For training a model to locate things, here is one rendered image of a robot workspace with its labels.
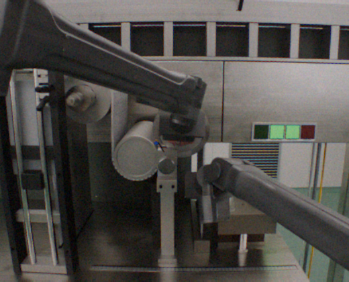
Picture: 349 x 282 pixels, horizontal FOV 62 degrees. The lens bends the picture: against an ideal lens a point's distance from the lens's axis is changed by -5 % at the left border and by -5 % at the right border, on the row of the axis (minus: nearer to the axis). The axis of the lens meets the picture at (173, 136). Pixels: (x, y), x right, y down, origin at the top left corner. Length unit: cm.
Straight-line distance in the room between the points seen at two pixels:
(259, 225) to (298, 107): 51
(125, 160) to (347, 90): 86
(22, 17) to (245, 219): 73
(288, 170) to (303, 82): 272
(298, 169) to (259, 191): 336
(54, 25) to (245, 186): 41
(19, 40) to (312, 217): 42
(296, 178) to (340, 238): 348
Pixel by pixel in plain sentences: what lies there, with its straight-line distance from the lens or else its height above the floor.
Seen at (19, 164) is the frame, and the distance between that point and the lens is 78.
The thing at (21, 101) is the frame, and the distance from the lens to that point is 77.
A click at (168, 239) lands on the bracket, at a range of 85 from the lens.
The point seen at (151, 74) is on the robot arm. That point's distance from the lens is 38.
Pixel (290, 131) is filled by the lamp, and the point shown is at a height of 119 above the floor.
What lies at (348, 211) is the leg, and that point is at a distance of 162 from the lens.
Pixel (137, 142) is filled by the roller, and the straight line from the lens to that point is 81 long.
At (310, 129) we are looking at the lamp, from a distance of 122.
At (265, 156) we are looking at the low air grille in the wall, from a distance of 369.
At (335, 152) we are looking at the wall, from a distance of 403.
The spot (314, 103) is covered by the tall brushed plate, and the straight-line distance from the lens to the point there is 122.
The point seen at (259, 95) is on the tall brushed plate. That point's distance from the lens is 115.
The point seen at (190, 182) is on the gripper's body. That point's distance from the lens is 77.
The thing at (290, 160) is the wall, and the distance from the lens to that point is 382.
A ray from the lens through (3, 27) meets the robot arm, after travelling 28.
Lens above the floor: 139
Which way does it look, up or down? 11 degrees down
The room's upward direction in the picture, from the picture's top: straight up
